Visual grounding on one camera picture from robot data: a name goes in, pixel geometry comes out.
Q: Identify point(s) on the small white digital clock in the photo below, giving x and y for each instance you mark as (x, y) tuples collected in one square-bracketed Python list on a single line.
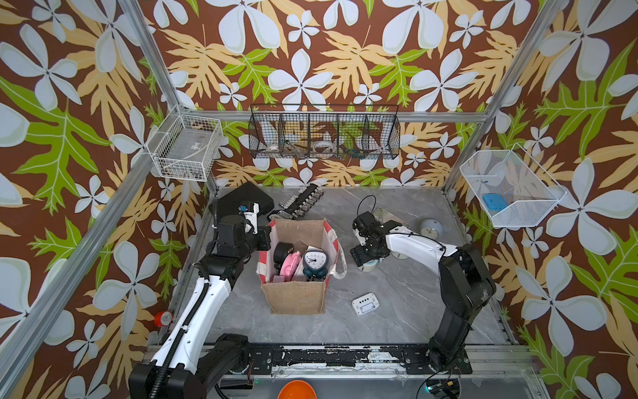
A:
[(365, 304)]

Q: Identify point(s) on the orange bowl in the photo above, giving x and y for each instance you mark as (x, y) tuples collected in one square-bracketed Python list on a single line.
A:
[(297, 389)]

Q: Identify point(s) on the socket set on black rail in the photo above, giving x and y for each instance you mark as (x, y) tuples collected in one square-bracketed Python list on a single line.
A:
[(297, 206)]

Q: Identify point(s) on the white wire basket right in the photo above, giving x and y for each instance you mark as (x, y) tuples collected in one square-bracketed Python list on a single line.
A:
[(531, 191)]

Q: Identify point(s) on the grey round globe clock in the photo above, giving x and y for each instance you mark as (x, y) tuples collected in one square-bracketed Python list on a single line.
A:
[(431, 228)]

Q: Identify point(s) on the red cap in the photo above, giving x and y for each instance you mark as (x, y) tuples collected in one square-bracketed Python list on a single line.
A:
[(163, 319)]

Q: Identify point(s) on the cream and blue alarm clock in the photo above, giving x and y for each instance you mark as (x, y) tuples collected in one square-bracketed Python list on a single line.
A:
[(369, 266)]

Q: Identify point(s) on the black wire basket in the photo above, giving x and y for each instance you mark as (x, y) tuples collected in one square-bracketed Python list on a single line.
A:
[(319, 131)]

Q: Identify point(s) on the black twin-bell alarm clock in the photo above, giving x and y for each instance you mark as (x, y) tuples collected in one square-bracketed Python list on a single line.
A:
[(281, 251)]

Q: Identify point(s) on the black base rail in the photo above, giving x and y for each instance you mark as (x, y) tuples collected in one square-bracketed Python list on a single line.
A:
[(263, 358)]

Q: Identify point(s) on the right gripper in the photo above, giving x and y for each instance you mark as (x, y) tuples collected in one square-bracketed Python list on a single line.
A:
[(357, 256)]

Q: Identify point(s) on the white wire basket left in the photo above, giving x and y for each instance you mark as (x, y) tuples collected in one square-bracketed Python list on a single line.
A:
[(185, 146)]

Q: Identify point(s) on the pink twin-bell alarm clock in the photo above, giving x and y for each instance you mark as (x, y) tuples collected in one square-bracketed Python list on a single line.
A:
[(290, 265)]

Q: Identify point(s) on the mirror digital clock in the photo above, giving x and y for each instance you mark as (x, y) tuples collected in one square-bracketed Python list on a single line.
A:
[(383, 216)]

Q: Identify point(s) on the canvas bag with red sides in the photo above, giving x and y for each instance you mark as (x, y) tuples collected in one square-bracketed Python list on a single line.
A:
[(300, 295)]

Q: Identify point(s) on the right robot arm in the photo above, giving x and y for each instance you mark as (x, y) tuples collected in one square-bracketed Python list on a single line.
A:
[(466, 285)]

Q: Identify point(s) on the dark green alarm clock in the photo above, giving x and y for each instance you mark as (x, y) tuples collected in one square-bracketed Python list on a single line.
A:
[(315, 264)]

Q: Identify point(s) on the blue object in basket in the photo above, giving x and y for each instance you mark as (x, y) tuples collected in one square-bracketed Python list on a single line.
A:
[(495, 203)]

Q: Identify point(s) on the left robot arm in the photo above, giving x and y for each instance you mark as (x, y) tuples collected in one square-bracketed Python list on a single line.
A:
[(180, 369)]

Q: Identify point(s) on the white wire basket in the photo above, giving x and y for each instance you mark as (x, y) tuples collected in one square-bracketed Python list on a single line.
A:
[(531, 191), (185, 146)]

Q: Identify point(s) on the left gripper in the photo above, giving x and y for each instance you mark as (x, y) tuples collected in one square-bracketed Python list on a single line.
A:
[(262, 234)]

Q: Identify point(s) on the black plastic tool case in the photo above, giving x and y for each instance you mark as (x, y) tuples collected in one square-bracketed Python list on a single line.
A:
[(247, 192)]

